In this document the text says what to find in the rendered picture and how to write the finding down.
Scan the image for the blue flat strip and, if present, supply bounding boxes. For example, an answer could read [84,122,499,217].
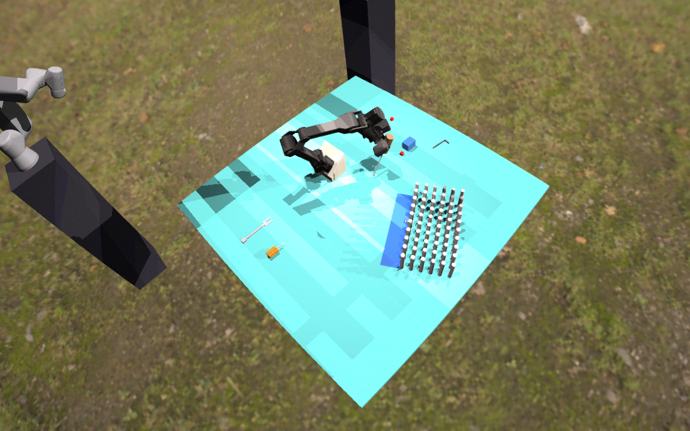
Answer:
[381,193,413,269]

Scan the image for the blue rectangular block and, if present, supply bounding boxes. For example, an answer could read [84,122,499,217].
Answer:
[402,136,416,152]

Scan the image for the hook tool with brown wooden handle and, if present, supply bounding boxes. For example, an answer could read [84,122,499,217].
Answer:
[373,133,394,176]

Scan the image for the white two-pronged fork tool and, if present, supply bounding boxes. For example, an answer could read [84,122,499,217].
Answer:
[241,217,273,243]

